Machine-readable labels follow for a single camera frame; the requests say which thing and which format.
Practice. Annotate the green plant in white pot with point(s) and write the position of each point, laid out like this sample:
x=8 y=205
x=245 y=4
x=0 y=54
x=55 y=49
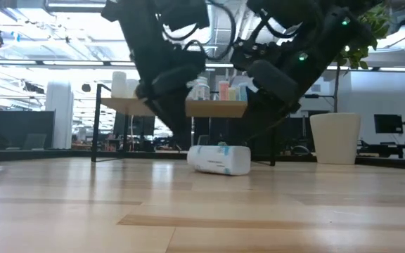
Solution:
x=335 y=140

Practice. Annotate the black office partition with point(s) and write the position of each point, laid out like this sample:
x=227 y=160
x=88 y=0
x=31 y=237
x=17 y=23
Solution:
x=16 y=130

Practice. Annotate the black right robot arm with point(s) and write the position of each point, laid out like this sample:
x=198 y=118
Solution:
x=329 y=31

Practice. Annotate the wooden shelf black metal frame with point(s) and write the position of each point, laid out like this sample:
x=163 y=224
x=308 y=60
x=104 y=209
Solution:
x=220 y=109

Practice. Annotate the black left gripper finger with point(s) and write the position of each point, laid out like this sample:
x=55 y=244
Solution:
x=176 y=116

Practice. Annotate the white column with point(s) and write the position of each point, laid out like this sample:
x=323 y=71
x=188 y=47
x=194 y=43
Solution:
x=60 y=116

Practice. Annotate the translucent white plastic bottle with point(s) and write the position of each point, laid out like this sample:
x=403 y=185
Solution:
x=133 y=89
x=119 y=86

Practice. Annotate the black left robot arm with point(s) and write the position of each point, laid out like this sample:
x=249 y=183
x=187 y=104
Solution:
x=142 y=28

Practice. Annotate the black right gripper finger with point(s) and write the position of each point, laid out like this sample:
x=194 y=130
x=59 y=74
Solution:
x=262 y=119

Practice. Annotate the pink pill vial white cap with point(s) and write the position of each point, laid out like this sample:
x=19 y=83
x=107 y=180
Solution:
x=223 y=91

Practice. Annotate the black background monitor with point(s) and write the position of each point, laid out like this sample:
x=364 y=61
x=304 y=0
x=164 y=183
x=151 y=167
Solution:
x=388 y=123

